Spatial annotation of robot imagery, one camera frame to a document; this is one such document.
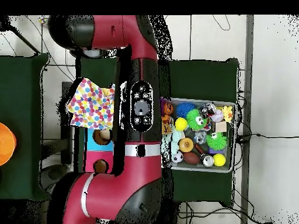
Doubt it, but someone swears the colourful patterned cloth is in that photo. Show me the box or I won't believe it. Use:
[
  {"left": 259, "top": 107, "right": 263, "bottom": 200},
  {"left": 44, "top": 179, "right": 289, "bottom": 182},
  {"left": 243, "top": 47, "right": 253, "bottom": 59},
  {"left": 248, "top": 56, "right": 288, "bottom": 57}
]
[{"left": 67, "top": 77, "right": 116, "bottom": 131}]

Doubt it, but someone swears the dark green table cloth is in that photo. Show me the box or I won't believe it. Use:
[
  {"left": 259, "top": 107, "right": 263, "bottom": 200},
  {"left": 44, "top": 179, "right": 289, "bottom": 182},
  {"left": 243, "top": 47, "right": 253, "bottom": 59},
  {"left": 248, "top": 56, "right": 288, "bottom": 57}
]
[{"left": 74, "top": 48, "right": 240, "bottom": 206}]

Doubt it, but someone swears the small brown football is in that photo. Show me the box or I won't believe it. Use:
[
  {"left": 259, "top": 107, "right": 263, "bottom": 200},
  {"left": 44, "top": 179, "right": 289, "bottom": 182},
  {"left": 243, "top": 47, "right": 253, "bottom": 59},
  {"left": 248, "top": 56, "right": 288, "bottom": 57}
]
[{"left": 183, "top": 151, "right": 201, "bottom": 165}]

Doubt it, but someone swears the small orange basketball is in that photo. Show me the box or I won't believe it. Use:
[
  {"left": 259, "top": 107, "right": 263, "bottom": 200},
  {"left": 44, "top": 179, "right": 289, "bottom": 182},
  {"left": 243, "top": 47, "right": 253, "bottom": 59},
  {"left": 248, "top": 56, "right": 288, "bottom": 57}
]
[{"left": 162, "top": 102, "right": 175, "bottom": 116}]

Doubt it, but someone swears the orange bowl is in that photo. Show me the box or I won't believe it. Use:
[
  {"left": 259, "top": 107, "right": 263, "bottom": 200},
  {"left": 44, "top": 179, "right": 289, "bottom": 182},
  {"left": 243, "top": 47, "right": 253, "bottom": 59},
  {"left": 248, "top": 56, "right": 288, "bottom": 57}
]
[{"left": 0, "top": 122, "right": 17, "bottom": 166}]

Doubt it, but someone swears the green covered side table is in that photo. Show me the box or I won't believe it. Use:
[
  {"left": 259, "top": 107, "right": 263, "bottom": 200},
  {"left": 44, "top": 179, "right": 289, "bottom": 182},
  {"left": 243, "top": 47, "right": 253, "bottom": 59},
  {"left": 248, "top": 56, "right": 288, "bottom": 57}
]
[{"left": 0, "top": 53, "right": 50, "bottom": 201}]

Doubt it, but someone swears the blue spiky ball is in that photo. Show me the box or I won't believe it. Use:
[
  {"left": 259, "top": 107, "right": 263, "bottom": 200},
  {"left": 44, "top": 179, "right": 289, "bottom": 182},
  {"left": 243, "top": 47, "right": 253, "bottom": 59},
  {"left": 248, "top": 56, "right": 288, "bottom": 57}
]
[{"left": 176, "top": 102, "right": 196, "bottom": 118}]

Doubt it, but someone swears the wooden box with three holes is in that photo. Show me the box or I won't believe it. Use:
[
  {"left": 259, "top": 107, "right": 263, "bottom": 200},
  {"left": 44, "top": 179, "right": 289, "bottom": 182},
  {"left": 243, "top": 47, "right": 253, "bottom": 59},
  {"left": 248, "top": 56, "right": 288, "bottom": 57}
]
[{"left": 84, "top": 128, "right": 115, "bottom": 174}]

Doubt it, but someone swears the yellow ball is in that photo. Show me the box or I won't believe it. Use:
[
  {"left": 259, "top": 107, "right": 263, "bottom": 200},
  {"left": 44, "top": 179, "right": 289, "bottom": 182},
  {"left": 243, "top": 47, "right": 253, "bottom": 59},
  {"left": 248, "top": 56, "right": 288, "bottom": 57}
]
[
  {"left": 213, "top": 153, "right": 227, "bottom": 168},
  {"left": 174, "top": 117, "right": 188, "bottom": 131}
]

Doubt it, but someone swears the small soccer ball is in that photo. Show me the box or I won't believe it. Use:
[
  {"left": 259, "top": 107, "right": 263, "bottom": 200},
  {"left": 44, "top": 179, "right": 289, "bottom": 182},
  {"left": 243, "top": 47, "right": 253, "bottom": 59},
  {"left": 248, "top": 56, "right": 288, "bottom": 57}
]
[{"left": 172, "top": 151, "right": 184, "bottom": 164}]

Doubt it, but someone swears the green spiky ball with eyes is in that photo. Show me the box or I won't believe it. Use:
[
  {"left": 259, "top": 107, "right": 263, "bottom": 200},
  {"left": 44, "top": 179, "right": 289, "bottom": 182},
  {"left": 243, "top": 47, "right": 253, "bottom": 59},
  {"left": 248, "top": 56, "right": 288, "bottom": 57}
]
[{"left": 186, "top": 108, "right": 208, "bottom": 131}]

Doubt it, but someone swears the shallow clear bin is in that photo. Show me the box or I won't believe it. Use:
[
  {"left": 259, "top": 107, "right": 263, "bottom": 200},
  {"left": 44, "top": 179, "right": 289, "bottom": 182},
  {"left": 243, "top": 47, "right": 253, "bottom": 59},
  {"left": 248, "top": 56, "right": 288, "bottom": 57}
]
[{"left": 161, "top": 96, "right": 237, "bottom": 173}]

